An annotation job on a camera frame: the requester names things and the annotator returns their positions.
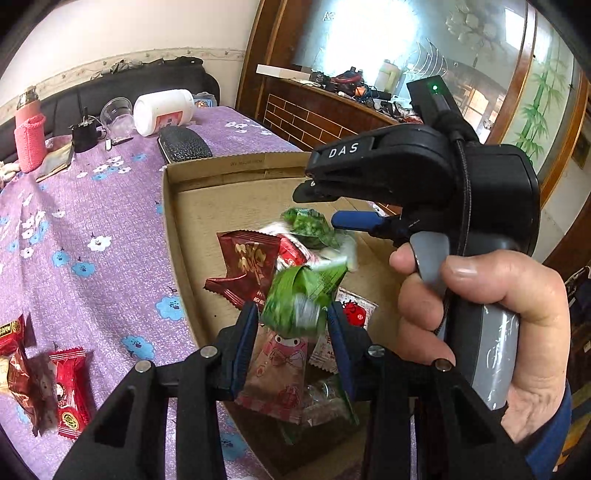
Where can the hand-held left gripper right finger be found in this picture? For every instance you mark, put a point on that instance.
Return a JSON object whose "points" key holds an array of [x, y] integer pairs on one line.
{"points": [[341, 355]]}

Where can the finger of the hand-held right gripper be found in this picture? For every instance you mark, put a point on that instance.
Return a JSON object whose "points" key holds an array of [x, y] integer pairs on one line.
{"points": [[318, 193], [358, 220]]}

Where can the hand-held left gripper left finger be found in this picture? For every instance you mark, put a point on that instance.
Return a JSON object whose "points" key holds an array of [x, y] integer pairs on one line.
{"points": [[244, 350]]}

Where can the small white red snack packet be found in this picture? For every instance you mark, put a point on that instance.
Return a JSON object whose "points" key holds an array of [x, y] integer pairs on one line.
{"points": [[322, 353], [355, 311]]}

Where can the green pea snack packet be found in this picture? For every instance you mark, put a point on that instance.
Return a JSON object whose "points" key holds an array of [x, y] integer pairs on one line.
{"points": [[314, 228]]}

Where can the pink checked snack packet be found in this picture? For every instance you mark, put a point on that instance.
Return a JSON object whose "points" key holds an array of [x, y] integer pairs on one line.
{"points": [[277, 374]]}

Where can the clear green-ended snack packet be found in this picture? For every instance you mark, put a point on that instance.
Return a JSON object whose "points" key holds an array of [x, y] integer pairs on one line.
{"points": [[323, 401]]}

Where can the dark red glossy snack packet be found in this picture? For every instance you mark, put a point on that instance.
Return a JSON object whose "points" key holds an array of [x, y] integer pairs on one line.
{"points": [[244, 263]]}

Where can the cardboard box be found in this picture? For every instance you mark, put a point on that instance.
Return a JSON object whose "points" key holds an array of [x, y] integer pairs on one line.
{"points": [[203, 217]]}

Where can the red figure print snack packet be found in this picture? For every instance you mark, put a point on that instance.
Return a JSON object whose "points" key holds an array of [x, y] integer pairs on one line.
{"points": [[69, 392]]}

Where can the dark brown snack packet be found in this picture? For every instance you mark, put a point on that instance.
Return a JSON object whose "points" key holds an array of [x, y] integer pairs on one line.
{"points": [[32, 387]]}

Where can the person's right forearm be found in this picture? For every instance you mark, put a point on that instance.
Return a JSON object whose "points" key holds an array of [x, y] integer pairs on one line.
{"points": [[549, 438]]}

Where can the person's right hand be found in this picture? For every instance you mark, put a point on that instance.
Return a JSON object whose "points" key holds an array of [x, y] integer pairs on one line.
{"points": [[545, 346]]}

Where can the wooden mirror cabinet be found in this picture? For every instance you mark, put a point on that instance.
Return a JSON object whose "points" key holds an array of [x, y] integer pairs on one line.
{"points": [[286, 110]]}

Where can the white jug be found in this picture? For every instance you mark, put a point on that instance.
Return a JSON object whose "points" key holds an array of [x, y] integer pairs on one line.
{"points": [[387, 76]]}

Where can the white flat box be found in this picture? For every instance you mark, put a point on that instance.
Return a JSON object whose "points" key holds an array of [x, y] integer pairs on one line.
{"points": [[286, 70]]}

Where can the black patterned glasses case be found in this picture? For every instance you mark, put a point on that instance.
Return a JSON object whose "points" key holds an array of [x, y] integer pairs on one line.
{"points": [[184, 145]]}

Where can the clear bottle cartoon label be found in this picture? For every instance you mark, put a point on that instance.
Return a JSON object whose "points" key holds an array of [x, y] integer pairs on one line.
{"points": [[203, 100]]}

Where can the purple floral tablecloth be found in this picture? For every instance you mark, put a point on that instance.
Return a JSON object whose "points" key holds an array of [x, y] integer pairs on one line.
{"points": [[92, 277]]}

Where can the white plastic jar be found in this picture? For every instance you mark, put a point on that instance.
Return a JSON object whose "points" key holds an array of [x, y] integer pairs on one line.
{"points": [[161, 110]]}

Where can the dark cloth bundle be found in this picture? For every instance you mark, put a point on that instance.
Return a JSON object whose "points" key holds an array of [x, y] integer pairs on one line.
{"points": [[184, 62]]}

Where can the black nail clipper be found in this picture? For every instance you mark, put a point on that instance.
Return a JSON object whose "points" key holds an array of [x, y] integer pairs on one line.
{"points": [[122, 141]]}

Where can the clear plastic cup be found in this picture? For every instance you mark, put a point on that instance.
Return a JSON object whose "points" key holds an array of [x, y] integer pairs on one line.
{"points": [[117, 117]]}

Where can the small notebook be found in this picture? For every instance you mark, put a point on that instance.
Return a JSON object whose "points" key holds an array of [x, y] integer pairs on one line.
{"points": [[55, 161]]}

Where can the black sofa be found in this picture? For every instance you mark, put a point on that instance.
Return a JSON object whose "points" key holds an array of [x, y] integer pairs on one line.
{"points": [[69, 99]]}

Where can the pink sleeved bottle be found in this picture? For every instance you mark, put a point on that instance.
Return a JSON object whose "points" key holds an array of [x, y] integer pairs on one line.
{"points": [[30, 143]]}

